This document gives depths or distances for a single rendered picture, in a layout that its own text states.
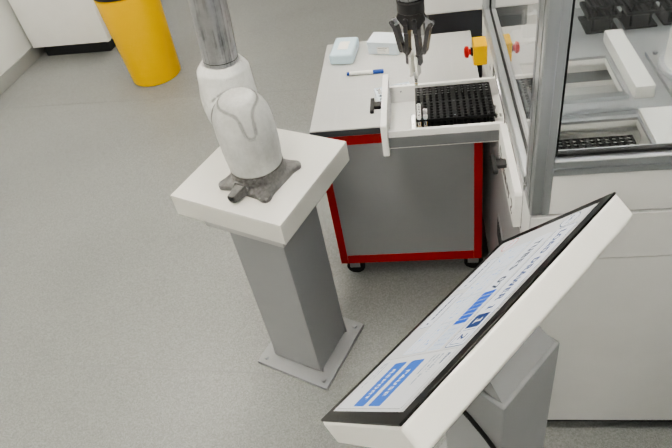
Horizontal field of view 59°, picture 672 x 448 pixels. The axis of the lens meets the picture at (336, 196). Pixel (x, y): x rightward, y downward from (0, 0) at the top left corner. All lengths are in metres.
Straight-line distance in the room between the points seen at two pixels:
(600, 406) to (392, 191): 0.95
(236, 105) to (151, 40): 2.64
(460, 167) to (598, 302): 0.72
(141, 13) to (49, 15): 1.17
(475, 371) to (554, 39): 0.59
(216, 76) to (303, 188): 0.39
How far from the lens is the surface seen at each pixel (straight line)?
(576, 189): 1.31
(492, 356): 0.82
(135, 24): 4.09
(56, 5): 5.00
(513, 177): 1.46
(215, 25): 1.65
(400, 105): 1.90
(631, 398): 2.00
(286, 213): 1.58
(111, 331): 2.68
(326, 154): 1.75
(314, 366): 2.21
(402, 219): 2.24
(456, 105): 1.78
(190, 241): 2.88
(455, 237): 2.31
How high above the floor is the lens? 1.86
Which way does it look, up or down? 40 degrees down
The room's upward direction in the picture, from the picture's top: 11 degrees counter-clockwise
